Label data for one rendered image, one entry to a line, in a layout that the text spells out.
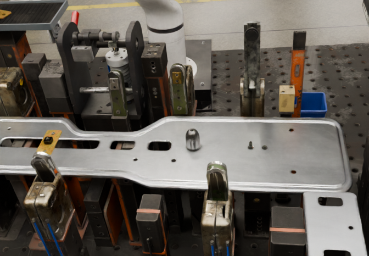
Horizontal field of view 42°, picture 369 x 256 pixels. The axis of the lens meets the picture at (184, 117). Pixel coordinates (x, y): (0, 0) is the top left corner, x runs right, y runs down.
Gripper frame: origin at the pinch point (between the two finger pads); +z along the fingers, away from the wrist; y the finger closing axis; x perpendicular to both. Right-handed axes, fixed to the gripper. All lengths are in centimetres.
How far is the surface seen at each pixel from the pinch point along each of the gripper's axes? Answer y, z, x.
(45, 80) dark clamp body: 28.1, 35.5, -8.6
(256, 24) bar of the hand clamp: 49, 55, 37
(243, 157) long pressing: 35, 77, 25
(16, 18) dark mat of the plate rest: 30.5, 14.5, -10.1
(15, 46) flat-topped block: 22.9, 16.8, -13.2
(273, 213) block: 38, 91, 24
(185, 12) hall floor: -147, -126, 105
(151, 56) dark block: 36, 45, 17
